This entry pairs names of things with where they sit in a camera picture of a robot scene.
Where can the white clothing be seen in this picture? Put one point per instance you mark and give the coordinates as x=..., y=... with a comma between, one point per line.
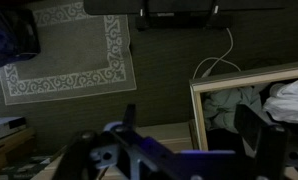
x=289, y=103

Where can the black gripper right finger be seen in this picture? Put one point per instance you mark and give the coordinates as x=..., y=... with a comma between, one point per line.
x=269, y=150

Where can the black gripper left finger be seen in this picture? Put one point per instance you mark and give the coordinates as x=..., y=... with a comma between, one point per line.
x=79, y=156

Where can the white electronic box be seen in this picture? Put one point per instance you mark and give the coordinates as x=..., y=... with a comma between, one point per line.
x=4, y=128

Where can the grey clothing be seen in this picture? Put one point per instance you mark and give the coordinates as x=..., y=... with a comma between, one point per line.
x=222, y=106

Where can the dark blue bag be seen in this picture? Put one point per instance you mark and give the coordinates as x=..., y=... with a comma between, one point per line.
x=9, y=36

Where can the wooden shelf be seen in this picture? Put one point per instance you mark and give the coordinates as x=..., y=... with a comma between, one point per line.
x=9, y=150

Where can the grey patterned rug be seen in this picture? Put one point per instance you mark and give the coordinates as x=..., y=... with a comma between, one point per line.
x=69, y=56

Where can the light wooden drawer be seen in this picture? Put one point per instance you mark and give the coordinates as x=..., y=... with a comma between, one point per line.
x=197, y=110

